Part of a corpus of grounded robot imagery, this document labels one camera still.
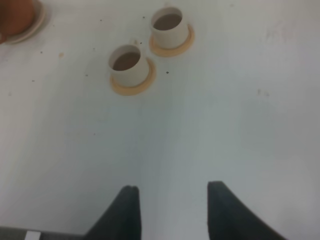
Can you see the orange coaster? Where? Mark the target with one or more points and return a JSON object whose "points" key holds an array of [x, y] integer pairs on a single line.
{"points": [[135, 90], [168, 53]]}

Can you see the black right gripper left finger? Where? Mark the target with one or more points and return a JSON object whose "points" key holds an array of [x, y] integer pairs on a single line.
{"points": [[122, 220]]}

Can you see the near white teacup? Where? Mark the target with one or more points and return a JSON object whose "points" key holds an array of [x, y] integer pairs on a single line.
{"points": [[128, 65]]}

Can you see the cream round teapot saucer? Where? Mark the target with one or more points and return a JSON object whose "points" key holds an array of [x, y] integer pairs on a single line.
{"points": [[38, 21]]}

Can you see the near orange coaster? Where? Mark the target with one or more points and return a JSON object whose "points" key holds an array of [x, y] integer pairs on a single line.
{"points": [[135, 90]]}

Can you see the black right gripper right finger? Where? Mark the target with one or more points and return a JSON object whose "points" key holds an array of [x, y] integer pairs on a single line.
{"points": [[229, 219]]}

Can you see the brown clay teapot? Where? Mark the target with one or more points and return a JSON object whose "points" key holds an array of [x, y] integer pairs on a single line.
{"points": [[15, 17]]}

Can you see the far white teacup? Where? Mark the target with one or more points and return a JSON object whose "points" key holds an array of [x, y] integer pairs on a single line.
{"points": [[169, 27]]}

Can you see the far orange coaster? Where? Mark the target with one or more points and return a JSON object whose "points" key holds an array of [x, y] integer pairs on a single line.
{"points": [[168, 53]]}

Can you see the white teacup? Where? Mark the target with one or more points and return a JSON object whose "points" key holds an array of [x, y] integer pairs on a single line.
{"points": [[128, 65], [169, 27]]}

